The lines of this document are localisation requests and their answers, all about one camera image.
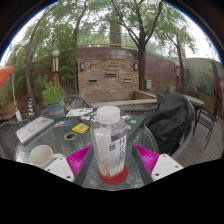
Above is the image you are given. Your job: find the white ribbed mug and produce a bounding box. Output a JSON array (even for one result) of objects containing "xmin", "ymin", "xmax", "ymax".
[{"xmin": 28, "ymin": 144, "xmax": 66, "ymax": 170}]

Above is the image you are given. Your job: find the flat round red coaster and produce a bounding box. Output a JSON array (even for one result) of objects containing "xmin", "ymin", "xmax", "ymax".
[{"xmin": 97, "ymin": 164, "xmax": 130, "ymax": 185}]

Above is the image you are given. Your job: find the small dark ring coaster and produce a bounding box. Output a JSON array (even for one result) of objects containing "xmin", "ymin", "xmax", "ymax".
[{"xmin": 63, "ymin": 131, "xmax": 78, "ymax": 141}]

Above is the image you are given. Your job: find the blue yellow striped cone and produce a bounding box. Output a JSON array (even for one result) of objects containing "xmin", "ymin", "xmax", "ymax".
[{"xmin": 27, "ymin": 97, "xmax": 37, "ymax": 118}]

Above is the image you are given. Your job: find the tall tree with leaning trunk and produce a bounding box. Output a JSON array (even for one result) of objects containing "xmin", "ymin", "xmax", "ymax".
[{"xmin": 23, "ymin": 6, "xmax": 54, "ymax": 116}]

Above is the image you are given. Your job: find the wooden lamp post, globe light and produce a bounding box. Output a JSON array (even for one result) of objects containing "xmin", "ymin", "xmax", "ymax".
[
  {"xmin": 174, "ymin": 61, "xmax": 182, "ymax": 89},
  {"xmin": 51, "ymin": 49, "xmax": 61, "ymax": 88}
]

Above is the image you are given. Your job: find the black metal chair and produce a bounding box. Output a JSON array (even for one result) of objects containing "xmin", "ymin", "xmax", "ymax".
[{"xmin": 196, "ymin": 106, "xmax": 220, "ymax": 150}]

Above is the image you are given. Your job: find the black jacket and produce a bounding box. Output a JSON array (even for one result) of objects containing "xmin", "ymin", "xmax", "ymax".
[{"xmin": 146, "ymin": 92, "xmax": 197, "ymax": 156}]

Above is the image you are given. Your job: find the forked dark-trunk tree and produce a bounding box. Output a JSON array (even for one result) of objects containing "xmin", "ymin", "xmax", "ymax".
[{"xmin": 109, "ymin": 0, "xmax": 166, "ymax": 93}]

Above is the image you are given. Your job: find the yellow card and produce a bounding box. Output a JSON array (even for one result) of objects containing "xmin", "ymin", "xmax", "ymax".
[{"xmin": 71, "ymin": 122, "xmax": 90, "ymax": 134}]

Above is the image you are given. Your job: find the blue sticker sheet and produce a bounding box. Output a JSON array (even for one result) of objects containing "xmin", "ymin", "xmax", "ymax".
[{"xmin": 54, "ymin": 119, "xmax": 72, "ymax": 128}]

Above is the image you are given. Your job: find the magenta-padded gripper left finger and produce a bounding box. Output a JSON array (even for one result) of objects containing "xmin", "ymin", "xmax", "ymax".
[{"xmin": 43, "ymin": 144, "xmax": 96, "ymax": 187}]

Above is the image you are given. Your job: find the white printed booklet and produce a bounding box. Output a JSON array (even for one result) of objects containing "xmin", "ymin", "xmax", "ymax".
[{"xmin": 65, "ymin": 107, "xmax": 94, "ymax": 118}]

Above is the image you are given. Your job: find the white umbrella base weight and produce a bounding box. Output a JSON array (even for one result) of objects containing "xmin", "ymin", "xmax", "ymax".
[{"xmin": 14, "ymin": 109, "xmax": 23, "ymax": 123}]

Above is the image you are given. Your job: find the grey laptop with stickers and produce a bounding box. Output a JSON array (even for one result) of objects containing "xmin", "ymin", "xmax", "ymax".
[{"xmin": 15, "ymin": 116, "xmax": 55, "ymax": 145}]

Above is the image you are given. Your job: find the clear plastic white-capped drink bottle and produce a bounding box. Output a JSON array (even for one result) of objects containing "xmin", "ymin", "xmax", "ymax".
[{"xmin": 89, "ymin": 105, "xmax": 129, "ymax": 179}]

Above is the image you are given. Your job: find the black laptop with stickers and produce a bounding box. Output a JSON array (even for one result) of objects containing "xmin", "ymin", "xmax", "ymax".
[{"xmin": 77, "ymin": 111, "xmax": 148, "ymax": 141}]

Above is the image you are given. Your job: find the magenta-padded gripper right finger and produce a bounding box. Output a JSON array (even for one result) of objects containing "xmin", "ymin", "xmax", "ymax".
[{"xmin": 129, "ymin": 144, "xmax": 184, "ymax": 186}]

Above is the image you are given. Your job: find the green plant in blue pot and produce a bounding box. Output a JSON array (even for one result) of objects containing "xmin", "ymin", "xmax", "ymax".
[{"xmin": 41, "ymin": 81, "xmax": 67, "ymax": 120}]

